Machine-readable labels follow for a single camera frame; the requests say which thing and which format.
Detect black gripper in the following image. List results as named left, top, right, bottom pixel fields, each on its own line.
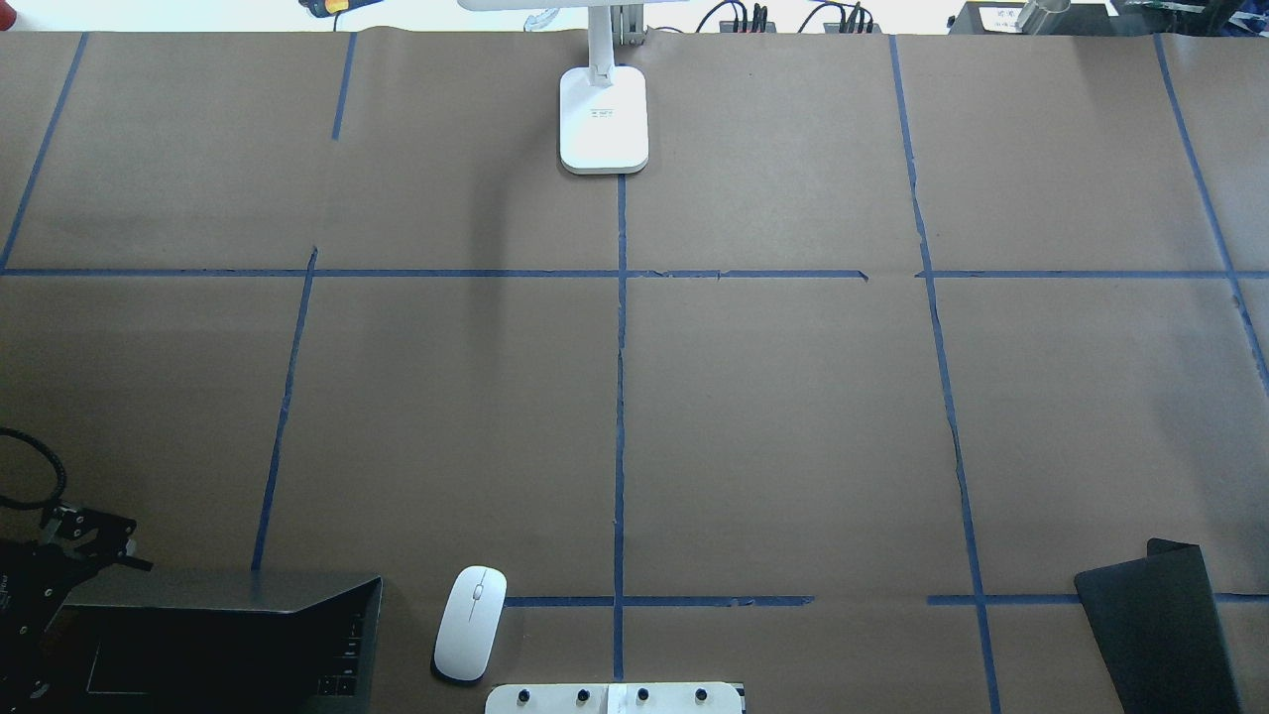
left=1, top=505, right=154, bottom=713

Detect grey laptop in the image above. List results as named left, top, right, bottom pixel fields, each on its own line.
left=36, top=568, right=385, bottom=713

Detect white computer mouse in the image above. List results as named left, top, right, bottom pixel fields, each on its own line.
left=431, top=566, right=508, bottom=684

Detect black mouse pad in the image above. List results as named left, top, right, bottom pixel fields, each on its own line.
left=1074, top=536, right=1244, bottom=713

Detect white desk lamp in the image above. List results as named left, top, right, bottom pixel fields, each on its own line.
left=458, top=1, right=648, bottom=176

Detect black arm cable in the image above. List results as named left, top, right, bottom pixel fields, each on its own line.
left=0, top=426, right=69, bottom=514

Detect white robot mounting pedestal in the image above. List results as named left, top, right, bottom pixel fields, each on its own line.
left=483, top=681, right=747, bottom=713

